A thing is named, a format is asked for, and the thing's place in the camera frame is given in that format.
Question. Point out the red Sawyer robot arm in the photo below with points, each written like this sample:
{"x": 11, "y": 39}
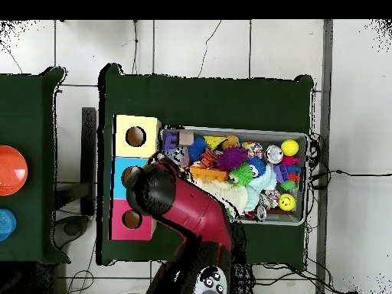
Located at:
{"x": 190, "y": 211}

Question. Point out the wooden box with three holes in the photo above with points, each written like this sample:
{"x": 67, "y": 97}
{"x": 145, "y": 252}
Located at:
{"x": 119, "y": 131}

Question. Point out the shallow clear mesh bin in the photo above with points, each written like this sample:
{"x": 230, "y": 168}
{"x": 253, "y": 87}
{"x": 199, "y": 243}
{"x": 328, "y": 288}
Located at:
{"x": 301, "y": 211}

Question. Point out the blue spiky ball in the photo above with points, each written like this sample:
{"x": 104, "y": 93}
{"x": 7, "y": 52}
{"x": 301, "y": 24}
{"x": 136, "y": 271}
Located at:
{"x": 197, "y": 148}

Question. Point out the orange toy building block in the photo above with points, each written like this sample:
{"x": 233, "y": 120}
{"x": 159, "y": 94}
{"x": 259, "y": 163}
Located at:
{"x": 211, "y": 174}

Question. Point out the purple toy block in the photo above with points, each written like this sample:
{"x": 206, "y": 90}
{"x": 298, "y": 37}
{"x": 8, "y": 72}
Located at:
{"x": 169, "y": 141}

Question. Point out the purple spiky ball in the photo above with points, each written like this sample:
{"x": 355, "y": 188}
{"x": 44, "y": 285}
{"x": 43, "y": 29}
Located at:
{"x": 233, "y": 158}

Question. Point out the green spiky ball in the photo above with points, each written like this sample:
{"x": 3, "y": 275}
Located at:
{"x": 241, "y": 174}

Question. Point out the cream knitted cloth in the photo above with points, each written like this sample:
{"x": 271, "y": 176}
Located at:
{"x": 236, "y": 195}

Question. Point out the dark green table cloth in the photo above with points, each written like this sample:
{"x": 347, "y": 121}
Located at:
{"x": 37, "y": 122}
{"x": 214, "y": 98}

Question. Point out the plain yellow ball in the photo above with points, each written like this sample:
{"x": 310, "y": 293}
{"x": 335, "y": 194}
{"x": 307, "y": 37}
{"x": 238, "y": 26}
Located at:
{"x": 290, "y": 147}

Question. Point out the yellow smiley face ball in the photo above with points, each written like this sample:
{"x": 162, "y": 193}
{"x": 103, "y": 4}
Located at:
{"x": 286, "y": 201}

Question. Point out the orange round disc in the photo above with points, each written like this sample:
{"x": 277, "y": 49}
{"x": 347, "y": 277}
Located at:
{"x": 11, "y": 170}

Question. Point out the blue round disc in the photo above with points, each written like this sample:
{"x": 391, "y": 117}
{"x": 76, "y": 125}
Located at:
{"x": 6, "y": 224}

